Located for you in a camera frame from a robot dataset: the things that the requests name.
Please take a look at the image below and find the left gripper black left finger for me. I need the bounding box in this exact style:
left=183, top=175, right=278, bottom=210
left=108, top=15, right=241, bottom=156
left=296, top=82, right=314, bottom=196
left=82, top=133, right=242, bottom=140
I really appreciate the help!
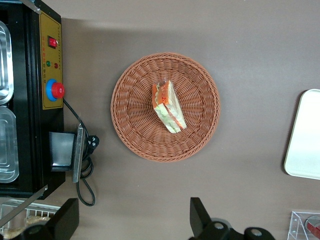
left=23, top=198, right=80, bottom=240

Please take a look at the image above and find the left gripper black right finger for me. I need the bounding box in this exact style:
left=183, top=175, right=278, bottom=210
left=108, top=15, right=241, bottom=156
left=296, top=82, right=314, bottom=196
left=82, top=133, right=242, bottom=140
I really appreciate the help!
left=189, top=196, right=276, bottom=240

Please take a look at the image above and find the triangle sandwich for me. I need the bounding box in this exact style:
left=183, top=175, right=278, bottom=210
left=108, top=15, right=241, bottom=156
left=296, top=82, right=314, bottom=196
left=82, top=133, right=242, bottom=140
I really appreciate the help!
left=151, top=79, right=188, bottom=135

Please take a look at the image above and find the black tray sealing machine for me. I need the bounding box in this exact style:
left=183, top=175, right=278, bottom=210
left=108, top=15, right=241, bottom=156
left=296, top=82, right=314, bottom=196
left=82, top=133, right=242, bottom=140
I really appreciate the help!
left=0, top=0, right=87, bottom=228

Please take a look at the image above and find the round brown wicker basket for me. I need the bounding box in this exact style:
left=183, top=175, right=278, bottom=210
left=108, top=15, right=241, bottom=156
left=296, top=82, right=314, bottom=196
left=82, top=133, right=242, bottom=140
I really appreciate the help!
left=110, top=51, right=221, bottom=163

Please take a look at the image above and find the beige plastic tray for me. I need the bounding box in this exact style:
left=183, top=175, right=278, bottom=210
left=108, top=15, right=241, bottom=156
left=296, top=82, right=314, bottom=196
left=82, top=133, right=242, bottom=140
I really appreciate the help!
left=283, top=88, right=320, bottom=181

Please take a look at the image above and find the bagged bread snack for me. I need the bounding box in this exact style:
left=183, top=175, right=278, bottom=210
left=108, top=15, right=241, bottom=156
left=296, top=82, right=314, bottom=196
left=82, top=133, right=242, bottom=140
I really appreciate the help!
left=0, top=215, right=52, bottom=240

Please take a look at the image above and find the aluminium foil container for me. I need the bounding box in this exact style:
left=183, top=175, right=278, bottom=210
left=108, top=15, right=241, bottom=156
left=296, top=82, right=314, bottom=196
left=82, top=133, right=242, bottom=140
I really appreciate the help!
left=0, top=21, right=15, bottom=106
left=0, top=106, right=20, bottom=185

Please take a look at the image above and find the clear acrylic bottle rack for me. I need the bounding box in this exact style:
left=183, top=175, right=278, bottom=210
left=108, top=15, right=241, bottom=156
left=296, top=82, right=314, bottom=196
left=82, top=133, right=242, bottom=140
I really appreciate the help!
left=287, top=209, right=320, bottom=240

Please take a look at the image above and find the red emergency stop button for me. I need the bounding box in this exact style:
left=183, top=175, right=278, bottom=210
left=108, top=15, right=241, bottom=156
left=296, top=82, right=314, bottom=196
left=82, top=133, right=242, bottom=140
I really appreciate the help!
left=44, top=78, right=66, bottom=102

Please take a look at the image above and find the white wire rack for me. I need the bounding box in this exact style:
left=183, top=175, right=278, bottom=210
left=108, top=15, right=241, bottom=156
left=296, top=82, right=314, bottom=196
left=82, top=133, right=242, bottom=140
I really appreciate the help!
left=0, top=198, right=62, bottom=240

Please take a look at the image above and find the black power cable with plug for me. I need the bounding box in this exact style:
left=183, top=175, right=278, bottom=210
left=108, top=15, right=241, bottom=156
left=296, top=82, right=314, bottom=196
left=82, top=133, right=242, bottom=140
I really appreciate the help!
left=62, top=97, right=101, bottom=207

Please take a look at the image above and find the red rocker switch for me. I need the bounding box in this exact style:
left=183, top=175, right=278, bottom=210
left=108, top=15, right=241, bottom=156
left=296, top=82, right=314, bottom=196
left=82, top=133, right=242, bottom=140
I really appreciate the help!
left=48, top=36, right=59, bottom=50

